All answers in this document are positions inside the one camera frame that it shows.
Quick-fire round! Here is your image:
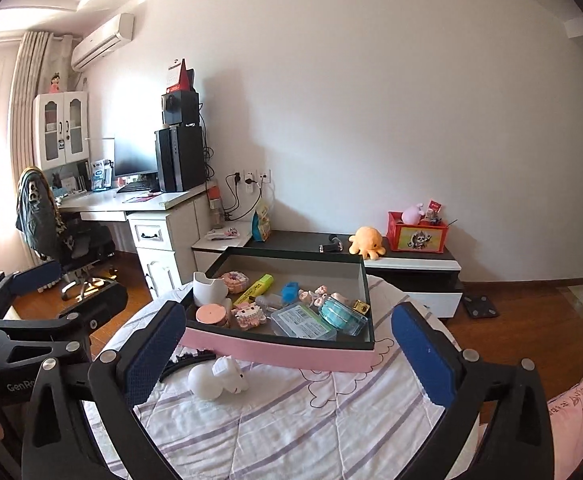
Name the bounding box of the black power cable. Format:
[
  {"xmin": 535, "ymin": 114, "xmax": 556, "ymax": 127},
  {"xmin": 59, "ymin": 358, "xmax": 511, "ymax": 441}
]
[{"xmin": 222, "ymin": 175, "xmax": 262, "ymax": 221}]

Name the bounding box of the white desk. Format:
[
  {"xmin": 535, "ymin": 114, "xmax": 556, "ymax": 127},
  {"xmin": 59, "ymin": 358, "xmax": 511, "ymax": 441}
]
[{"xmin": 56, "ymin": 182, "xmax": 212, "ymax": 301}]

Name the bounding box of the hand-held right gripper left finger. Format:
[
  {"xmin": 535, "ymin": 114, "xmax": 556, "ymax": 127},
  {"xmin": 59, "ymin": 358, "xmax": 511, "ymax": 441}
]
[{"xmin": 20, "ymin": 301, "xmax": 188, "ymax": 480}]

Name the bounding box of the black computer tower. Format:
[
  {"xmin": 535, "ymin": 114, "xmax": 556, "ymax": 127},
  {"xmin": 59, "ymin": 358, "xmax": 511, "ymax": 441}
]
[{"xmin": 154, "ymin": 126, "xmax": 206, "ymax": 193}]

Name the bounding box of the pink printed cloth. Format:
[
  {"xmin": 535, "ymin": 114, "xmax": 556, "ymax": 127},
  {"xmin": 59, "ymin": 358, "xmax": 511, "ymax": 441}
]
[{"xmin": 546, "ymin": 357, "xmax": 583, "ymax": 480}]

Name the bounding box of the clear plastic card box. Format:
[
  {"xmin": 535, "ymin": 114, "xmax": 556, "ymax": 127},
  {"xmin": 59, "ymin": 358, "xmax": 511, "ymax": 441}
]
[{"xmin": 270, "ymin": 304, "xmax": 339, "ymax": 342}]

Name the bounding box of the white nightstand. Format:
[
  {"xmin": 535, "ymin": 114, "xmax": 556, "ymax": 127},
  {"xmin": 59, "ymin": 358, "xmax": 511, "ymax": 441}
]
[{"xmin": 192, "ymin": 220, "xmax": 255, "ymax": 273}]

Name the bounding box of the blue white carton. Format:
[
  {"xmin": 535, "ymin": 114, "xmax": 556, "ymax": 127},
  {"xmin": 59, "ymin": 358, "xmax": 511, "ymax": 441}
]
[{"xmin": 92, "ymin": 159, "xmax": 111, "ymax": 191}]

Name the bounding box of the orange-capped bottle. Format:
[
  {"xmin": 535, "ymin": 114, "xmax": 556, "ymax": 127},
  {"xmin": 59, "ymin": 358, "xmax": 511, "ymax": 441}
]
[{"xmin": 208, "ymin": 186, "xmax": 224, "ymax": 228}]

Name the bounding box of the black hair clip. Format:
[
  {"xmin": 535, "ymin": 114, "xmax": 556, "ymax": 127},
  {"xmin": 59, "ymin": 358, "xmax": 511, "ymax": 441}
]
[{"xmin": 160, "ymin": 348, "xmax": 217, "ymax": 382}]

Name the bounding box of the black white low cabinet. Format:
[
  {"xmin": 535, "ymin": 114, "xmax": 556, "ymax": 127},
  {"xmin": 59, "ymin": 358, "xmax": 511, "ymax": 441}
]
[{"xmin": 252, "ymin": 230, "xmax": 465, "ymax": 318}]

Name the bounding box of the blue snack bag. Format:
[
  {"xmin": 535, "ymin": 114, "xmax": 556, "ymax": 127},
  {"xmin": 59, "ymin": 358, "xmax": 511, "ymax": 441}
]
[{"xmin": 250, "ymin": 207, "xmax": 275, "ymax": 242}]

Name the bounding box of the red storage crate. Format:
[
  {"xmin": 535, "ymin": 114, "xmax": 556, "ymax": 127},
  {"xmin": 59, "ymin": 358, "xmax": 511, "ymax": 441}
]
[{"xmin": 387, "ymin": 211, "xmax": 449, "ymax": 253}]

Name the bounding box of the black bathroom scale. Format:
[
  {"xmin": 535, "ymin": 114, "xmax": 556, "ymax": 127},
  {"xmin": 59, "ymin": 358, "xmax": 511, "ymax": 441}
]
[{"xmin": 460, "ymin": 294, "xmax": 499, "ymax": 318}]

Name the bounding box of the pink block figure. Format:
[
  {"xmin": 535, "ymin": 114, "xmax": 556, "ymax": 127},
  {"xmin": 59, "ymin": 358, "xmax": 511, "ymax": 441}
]
[{"xmin": 232, "ymin": 302, "xmax": 267, "ymax": 331}]

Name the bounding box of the pink scrunchie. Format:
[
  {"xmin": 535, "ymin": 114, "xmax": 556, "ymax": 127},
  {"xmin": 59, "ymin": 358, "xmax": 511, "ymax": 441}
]
[{"xmin": 220, "ymin": 270, "xmax": 250, "ymax": 294}]

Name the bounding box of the red desk calendar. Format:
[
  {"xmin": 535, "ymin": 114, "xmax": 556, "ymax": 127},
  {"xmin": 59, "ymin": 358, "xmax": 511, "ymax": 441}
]
[{"xmin": 168, "ymin": 58, "xmax": 196, "ymax": 93}]

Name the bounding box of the black box with dial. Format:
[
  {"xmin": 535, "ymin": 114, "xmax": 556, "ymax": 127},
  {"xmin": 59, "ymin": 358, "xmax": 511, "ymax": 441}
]
[{"xmin": 162, "ymin": 91, "xmax": 201, "ymax": 127}]

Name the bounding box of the black office chair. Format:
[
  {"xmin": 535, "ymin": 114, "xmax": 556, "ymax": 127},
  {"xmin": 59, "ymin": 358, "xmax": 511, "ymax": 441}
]
[{"xmin": 16, "ymin": 166, "xmax": 117, "ymax": 301}]

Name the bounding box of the black computer monitor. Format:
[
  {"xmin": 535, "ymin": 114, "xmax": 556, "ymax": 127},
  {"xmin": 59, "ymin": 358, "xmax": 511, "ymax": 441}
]
[{"xmin": 114, "ymin": 135, "xmax": 160, "ymax": 186}]

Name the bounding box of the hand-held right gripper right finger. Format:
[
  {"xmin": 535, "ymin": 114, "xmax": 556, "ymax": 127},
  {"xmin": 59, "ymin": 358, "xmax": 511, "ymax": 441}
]
[{"xmin": 390, "ymin": 301, "xmax": 555, "ymax": 480}]

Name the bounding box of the pink storage box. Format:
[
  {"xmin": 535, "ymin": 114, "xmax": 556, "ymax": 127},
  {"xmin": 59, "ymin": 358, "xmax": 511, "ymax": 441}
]
[{"xmin": 178, "ymin": 246, "xmax": 376, "ymax": 373}]

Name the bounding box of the row of books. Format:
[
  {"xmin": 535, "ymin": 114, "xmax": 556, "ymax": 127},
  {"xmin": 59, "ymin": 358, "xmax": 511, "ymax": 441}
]
[{"xmin": 54, "ymin": 172, "xmax": 91, "ymax": 195}]

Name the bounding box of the white plug adapter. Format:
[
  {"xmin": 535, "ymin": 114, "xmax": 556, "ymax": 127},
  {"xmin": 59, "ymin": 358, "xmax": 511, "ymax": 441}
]
[{"xmin": 193, "ymin": 271, "xmax": 228, "ymax": 307}]

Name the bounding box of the white air conditioner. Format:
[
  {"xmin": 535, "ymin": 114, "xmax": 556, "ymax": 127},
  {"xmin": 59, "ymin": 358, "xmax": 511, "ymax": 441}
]
[{"xmin": 70, "ymin": 13, "xmax": 135, "ymax": 72}]

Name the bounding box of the yellow highlighter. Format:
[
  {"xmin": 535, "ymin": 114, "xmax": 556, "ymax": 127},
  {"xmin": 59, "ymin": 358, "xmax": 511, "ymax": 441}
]
[{"xmin": 233, "ymin": 273, "xmax": 275, "ymax": 307}]

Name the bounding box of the white glass-door cabinet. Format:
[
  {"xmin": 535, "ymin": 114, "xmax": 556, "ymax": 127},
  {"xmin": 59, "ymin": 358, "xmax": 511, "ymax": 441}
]
[{"xmin": 32, "ymin": 91, "xmax": 90, "ymax": 171}]

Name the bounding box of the small clear bottle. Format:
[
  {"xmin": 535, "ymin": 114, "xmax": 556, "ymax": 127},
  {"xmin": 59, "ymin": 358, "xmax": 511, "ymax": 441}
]
[{"xmin": 256, "ymin": 292, "xmax": 286, "ymax": 311}]

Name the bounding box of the yellow octopus plush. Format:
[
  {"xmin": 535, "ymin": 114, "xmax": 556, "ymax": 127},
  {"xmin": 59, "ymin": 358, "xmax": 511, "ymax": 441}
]
[{"xmin": 347, "ymin": 226, "xmax": 386, "ymax": 261}]

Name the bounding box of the dark grey jacket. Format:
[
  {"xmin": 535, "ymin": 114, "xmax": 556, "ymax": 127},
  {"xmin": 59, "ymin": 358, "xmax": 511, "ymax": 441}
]
[{"xmin": 16, "ymin": 166, "xmax": 65, "ymax": 261}]

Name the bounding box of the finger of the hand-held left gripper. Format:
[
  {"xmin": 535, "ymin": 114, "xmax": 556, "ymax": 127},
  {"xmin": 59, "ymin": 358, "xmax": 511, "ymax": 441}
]
[
  {"xmin": 0, "ymin": 260, "xmax": 63, "ymax": 321},
  {"xmin": 0, "ymin": 281, "xmax": 128, "ymax": 361}
]

